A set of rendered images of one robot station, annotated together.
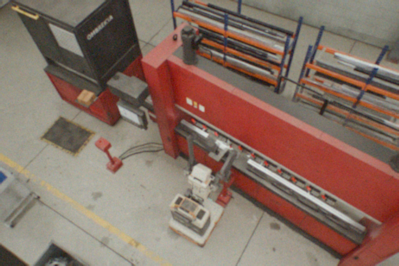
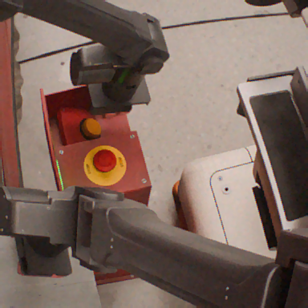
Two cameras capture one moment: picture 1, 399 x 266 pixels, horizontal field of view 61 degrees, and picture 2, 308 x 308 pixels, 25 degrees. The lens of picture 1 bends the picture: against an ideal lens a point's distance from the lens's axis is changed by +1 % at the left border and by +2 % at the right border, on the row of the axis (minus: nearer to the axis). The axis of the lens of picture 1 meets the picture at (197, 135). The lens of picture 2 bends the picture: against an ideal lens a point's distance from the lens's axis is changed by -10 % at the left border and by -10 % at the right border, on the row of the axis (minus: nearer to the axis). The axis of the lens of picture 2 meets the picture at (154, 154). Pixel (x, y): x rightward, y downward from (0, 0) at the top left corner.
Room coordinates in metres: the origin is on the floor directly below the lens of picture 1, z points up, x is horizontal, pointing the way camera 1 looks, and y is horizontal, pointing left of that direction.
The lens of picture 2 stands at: (2.53, -0.03, 1.97)
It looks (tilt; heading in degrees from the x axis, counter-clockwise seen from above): 68 degrees down; 209
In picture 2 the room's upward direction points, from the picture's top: 10 degrees clockwise
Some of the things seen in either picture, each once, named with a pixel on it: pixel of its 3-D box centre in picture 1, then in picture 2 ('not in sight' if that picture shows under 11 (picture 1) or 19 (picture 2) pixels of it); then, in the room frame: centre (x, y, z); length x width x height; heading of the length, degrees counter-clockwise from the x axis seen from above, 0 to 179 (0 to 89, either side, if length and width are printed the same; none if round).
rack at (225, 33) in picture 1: (231, 46); not in sight; (4.73, -0.77, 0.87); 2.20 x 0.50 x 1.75; 54
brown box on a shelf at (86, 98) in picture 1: (85, 97); not in sight; (3.67, 1.77, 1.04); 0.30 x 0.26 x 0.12; 54
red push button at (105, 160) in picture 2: not in sight; (104, 163); (2.17, -0.32, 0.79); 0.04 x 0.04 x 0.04
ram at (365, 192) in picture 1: (269, 139); not in sight; (2.14, -0.87, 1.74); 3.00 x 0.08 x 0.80; 49
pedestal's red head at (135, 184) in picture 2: (225, 177); (93, 148); (2.15, -0.37, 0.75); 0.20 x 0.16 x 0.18; 53
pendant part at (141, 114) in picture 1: (133, 114); not in sight; (2.94, 0.87, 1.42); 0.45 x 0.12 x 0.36; 54
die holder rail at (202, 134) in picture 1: (194, 129); not in sight; (2.92, 0.03, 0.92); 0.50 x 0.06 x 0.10; 49
